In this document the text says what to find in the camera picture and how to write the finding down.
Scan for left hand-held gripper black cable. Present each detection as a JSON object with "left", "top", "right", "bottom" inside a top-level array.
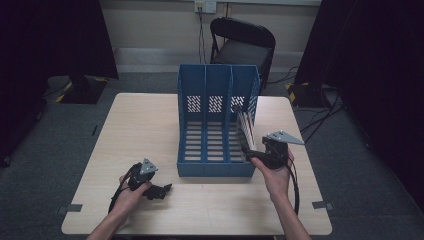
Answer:
[{"left": 107, "top": 162, "right": 140, "bottom": 214}]

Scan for black folding chair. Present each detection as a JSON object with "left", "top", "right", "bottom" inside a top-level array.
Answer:
[{"left": 209, "top": 16, "right": 277, "bottom": 92}]

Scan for black stand base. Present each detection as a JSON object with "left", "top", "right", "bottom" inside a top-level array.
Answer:
[
  {"left": 285, "top": 81, "right": 331, "bottom": 109},
  {"left": 59, "top": 75, "right": 110, "bottom": 105}
]

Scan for right hand-held gripper black cable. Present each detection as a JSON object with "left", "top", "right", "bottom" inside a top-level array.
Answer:
[{"left": 286, "top": 157, "right": 301, "bottom": 216}]

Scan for black floor cables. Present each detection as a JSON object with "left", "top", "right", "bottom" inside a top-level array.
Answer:
[{"left": 266, "top": 65, "right": 346, "bottom": 146}]

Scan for person's left hand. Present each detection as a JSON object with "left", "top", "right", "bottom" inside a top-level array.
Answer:
[{"left": 113, "top": 175, "right": 154, "bottom": 221}]

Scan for person's right hand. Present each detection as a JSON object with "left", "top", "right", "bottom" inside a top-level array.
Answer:
[{"left": 250, "top": 148, "right": 296, "bottom": 205}]

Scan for black curtain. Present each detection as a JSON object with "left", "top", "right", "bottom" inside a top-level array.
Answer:
[
  {"left": 0, "top": 0, "right": 120, "bottom": 168},
  {"left": 294, "top": 0, "right": 424, "bottom": 214}
]

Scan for grey tape strip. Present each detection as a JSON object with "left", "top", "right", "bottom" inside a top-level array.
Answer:
[
  {"left": 57, "top": 203, "right": 84, "bottom": 215},
  {"left": 311, "top": 200, "right": 335, "bottom": 211}
]

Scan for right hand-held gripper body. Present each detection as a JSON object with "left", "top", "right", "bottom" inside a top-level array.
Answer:
[{"left": 261, "top": 129, "right": 306, "bottom": 170}]

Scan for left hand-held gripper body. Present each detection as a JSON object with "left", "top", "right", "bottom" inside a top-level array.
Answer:
[{"left": 127, "top": 157, "right": 159, "bottom": 192}]

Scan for white wall socket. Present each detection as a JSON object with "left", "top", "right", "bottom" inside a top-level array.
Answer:
[{"left": 194, "top": 0, "right": 218, "bottom": 15}]

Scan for hand-held gripper black cable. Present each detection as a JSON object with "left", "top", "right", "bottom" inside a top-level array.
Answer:
[
  {"left": 286, "top": 157, "right": 301, "bottom": 216},
  {"left": 107, "top": 162, "right": 140, "bottom": 214}
]

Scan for black cable from wall socket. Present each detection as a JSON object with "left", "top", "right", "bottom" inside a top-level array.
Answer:
[{"left": 198, "top": 7, "right": 208, "bottom": 65}]

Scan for picture book with green leaf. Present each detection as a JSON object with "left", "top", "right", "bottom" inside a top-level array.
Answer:
[{"left": 234, "top": 105, "right": 258, "bottom": 153}]

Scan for blue plastic file rack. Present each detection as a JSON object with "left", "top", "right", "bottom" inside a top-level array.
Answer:
[{"left": 175, "top": 63, "right": 261, "bottom": 178}]

